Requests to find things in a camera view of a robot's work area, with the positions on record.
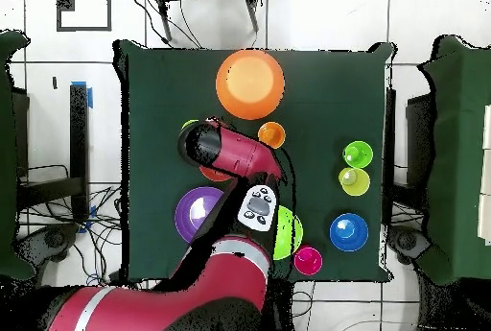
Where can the blue bowl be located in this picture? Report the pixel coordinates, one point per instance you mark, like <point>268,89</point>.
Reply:
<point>349,233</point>

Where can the black square frame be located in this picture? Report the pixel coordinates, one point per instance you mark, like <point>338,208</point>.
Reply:
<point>65,1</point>

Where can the dark green table cloth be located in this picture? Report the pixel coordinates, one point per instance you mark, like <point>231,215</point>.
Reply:
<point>326,89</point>

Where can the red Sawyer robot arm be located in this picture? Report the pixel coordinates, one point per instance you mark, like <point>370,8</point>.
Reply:
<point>238,150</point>

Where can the small red-orange bowl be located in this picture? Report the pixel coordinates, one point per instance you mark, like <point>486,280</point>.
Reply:
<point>213,175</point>

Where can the blue tape strip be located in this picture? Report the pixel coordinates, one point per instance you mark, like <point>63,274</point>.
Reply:
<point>93,212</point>
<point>90,99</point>

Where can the black metal stand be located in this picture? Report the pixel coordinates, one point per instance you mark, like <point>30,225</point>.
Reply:
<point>78,135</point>

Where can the light green bowl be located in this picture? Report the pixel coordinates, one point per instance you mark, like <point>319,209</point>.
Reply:
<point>287,235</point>

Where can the large orange bowl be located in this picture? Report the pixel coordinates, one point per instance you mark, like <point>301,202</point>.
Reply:
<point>249,85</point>

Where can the orange cup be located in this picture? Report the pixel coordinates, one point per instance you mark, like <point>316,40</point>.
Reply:
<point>271,136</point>

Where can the red cup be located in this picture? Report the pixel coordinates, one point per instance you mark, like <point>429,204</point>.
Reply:
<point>308,260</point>

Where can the small black object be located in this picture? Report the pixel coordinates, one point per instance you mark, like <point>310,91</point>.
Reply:
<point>55,82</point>

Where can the purple bowl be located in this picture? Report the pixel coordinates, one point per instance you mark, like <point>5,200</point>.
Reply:
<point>188,212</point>

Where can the dark office chair base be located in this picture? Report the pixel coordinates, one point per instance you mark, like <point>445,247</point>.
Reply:
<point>53,239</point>
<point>407,241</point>

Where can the yellow cup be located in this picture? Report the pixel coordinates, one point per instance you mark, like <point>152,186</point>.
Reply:
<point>358,187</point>

